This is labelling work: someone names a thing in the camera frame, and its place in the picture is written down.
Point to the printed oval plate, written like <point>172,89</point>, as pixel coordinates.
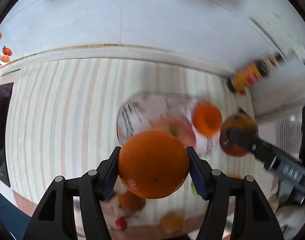
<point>142,110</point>

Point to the black stove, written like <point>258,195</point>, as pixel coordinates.
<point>0,130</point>

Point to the colourful wall sticker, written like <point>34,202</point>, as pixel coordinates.
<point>3,52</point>

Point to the person's right hand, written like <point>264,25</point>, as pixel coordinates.
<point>292,215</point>

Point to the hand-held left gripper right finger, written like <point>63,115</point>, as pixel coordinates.
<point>197,175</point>

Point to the large orange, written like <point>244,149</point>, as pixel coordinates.
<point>152,165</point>

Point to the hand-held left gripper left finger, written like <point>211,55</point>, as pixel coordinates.
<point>112,173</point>

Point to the pink red apple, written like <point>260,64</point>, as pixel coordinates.
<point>177,132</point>

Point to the dark blood orange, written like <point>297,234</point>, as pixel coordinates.
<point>238,123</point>

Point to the green apple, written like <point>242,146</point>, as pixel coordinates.
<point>194,188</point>

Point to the small tangerine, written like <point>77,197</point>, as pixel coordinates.
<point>207,118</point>

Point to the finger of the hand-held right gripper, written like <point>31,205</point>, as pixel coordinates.
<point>241,110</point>
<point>252,146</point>

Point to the medium orange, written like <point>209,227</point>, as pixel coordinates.
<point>131,201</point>

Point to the striped table mat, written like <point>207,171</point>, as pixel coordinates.
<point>67,117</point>

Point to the dark soy sauce bottle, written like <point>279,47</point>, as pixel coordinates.
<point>252,75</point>

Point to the cherry tomato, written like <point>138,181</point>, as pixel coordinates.
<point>121,223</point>
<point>242,92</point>

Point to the small orange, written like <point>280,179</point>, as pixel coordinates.
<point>172,223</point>

